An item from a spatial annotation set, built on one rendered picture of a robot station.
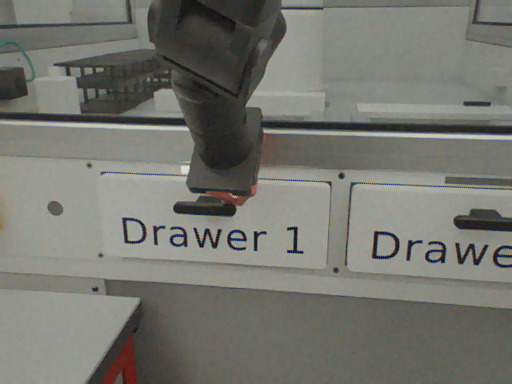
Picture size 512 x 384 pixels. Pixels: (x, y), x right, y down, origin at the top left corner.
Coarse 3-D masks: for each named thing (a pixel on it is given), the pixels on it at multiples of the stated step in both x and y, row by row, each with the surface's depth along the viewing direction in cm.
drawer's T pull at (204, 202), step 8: (200, 200) 57; (208, 200) 57; (216, 200) 57; (176, 208) 56; (184, 208) 56; (192, 208) 55; (200, 208) 55; (208, 208) 55; (216, 208) 55; (224, 208) 55; (232, 208) 55; (224, 216) 55; (232, 216) 55
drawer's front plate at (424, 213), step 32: (352, 192) 56; (384, 192) 55; (416, 192) 55; (448, 192) 55; (480, 192) 54; (352, 224) 57; (384, 224) 57; (416, 224) 56; (448, 224) 56; (352, 256) 59; (416, 256) 58; (448, 256) 57
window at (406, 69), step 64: (0, 0) 57; (64, 0) 56; (128, 0) 55; (320, 0) 53; (384, 0) 52; (448, 0) 51; (0, 64) 60; (64, 64) 59; (128, 64) 58; (320, 64) 55; (384, 64) 54; (448, 64) 53
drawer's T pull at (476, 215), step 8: (472, 208) 55; (456, 216) 52; (464, 216) 52; (472, 216) 52; (480, 216) 52; (488, 216) 52; (496, 216) 52; (456, 224) 52; (464, 224) 52; (472, 224) 52; (480, 224) 52; (488, 224) 51; (496, 224) 51; (504, 224) 51
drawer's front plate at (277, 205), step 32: (128, 192) 60; (160, 192) 59; (288, 192) 57; (320, 192) 56; (128, 224) 61; (160, 224) 61; (192, 224) 60; (224, 224) 60; (256, 224) 59; (288, 224) 58; (320, 224) 58; (128, 256) 63; (160, 256) 62; (192, 256) 62; (224, 256) 61; (256, 256) 61; (288, 256) 60; (320, 256) 59
